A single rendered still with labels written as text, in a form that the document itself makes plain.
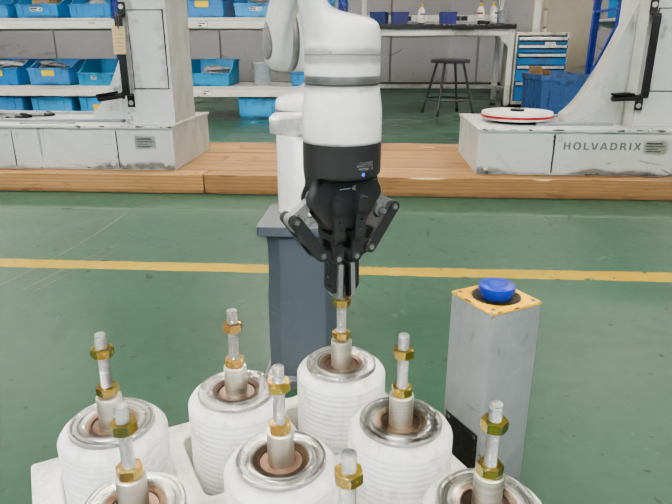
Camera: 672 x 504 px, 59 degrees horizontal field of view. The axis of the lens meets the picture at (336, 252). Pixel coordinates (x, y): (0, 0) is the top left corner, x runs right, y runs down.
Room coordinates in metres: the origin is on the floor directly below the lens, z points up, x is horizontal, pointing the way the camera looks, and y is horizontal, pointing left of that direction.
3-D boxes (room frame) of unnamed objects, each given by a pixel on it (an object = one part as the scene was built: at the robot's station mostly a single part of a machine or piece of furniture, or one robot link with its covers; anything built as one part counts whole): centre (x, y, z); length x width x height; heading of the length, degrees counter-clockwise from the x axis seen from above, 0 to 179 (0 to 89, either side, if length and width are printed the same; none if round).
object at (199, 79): (5.39, 1.06, 0.36); 0.50 x 0.38 x 0.21; 178
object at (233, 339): (0.52, 0.10, 0.30); 0.01 x 0.01 x 0.08
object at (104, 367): (0.46, 0.20, 0.30); 0.01 x 0.01 x 0.08
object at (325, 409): (0.57, -0.01, 0.16); 0.10 x 0.10 x 0.18
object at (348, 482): (0.31, -0.01, 0.32); 0.02 x 0.02 x 0.01; 66
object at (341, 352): (0.57, -0.01, 0.26); 0.02 x 0.02 x 0.03
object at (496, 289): (0.61, -0.18, 0.32); 0.04 x 0.04 x 0.02
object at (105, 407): (0.46, 0.20, 0.26); 0.02 x 0.02 x 0.03
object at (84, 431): (0.46, 0.20, 0.25); 0.08 x 0.08 x 0.01
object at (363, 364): (0.57, -0.01, 0.25); 0.08 x 0.08 x 0.01
